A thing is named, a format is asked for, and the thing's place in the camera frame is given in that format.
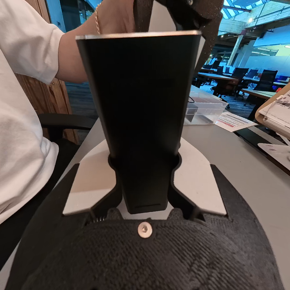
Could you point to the black chair armrest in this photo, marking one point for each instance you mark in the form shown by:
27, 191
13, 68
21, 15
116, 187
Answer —
68, 120

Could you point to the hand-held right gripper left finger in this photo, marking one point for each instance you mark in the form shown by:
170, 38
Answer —
90, 181

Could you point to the wooden office desk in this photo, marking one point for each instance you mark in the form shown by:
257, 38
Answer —
217, 76

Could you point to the white card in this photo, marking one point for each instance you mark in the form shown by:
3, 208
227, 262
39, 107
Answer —
276, 154

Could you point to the person's left forearm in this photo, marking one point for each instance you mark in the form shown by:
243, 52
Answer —
72, 56

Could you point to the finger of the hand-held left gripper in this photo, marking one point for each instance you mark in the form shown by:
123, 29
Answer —
158, 20
201, 46

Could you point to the white t-shirt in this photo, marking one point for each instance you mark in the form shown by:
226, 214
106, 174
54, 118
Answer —
22, 113

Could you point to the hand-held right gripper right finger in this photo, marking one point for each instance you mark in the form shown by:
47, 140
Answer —
197, 181

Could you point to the clear plastic bin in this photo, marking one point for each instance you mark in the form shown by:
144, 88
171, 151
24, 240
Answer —
210, 106

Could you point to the paper sheet on table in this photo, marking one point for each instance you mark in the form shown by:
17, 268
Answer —
235, 121

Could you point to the black office chair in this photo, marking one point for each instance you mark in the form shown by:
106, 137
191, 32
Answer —
266, 79
240, 72

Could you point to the person's left hand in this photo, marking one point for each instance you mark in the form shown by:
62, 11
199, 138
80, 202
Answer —
117, 18

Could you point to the wooden pillar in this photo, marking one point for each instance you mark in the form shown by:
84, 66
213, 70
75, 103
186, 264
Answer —
56, 102

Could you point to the black usb hub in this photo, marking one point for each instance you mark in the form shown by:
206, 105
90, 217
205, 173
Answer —
140, 102

